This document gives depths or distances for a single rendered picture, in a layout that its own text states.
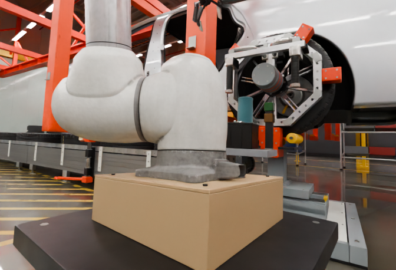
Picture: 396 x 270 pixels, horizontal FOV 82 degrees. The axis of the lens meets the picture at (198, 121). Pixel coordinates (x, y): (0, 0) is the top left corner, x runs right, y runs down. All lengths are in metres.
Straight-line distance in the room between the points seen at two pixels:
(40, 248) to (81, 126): 0.23
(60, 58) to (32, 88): 11.04
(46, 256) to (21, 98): 13.53
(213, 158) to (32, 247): 0.35
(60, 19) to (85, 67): 2.71
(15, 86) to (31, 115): 1.52
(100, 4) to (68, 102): 0.22
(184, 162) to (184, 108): 0.11
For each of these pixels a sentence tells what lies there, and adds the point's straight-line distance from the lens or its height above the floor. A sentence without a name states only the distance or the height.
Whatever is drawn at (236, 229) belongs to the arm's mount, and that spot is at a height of 0.34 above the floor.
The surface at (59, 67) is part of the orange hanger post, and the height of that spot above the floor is 1.24.
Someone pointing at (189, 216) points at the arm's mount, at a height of 0.37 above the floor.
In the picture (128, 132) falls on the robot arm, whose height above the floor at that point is 0.49.
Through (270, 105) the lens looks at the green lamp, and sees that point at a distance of 1.05.
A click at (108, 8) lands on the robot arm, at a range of 0.57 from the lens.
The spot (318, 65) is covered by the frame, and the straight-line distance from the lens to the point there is 1.42.
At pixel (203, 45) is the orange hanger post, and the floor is 1.11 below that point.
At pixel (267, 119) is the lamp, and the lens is 1.05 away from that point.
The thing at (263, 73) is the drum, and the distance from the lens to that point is 1.31.
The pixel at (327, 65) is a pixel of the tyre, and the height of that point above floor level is 0.93.
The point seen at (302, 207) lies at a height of 0.14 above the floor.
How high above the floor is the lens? 0.48
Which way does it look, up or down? 5 degrees up
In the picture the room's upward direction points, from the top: 2 degrees clockwise
